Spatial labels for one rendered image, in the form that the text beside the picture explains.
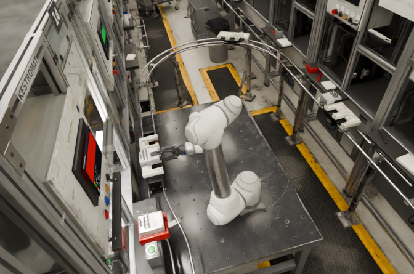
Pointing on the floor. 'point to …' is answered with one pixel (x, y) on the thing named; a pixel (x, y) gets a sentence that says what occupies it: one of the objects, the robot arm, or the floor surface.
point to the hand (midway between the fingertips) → (156, 156)
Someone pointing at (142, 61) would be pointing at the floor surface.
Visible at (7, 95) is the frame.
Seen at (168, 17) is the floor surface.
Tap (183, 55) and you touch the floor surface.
